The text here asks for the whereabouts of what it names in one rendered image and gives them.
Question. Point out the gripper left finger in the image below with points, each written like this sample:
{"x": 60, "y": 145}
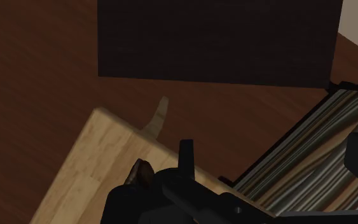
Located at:
{"x": 186, "y": 161}

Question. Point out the small brown object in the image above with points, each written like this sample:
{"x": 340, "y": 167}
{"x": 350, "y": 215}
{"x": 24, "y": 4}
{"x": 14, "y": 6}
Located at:
{"x": 142, "y": 172}

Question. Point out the black-framed striped furniture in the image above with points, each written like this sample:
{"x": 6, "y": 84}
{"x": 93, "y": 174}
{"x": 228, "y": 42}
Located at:
{"x": 305, "y": 161}

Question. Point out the light wooden table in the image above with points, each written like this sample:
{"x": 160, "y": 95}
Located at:
{"x": 98, "y": 152}

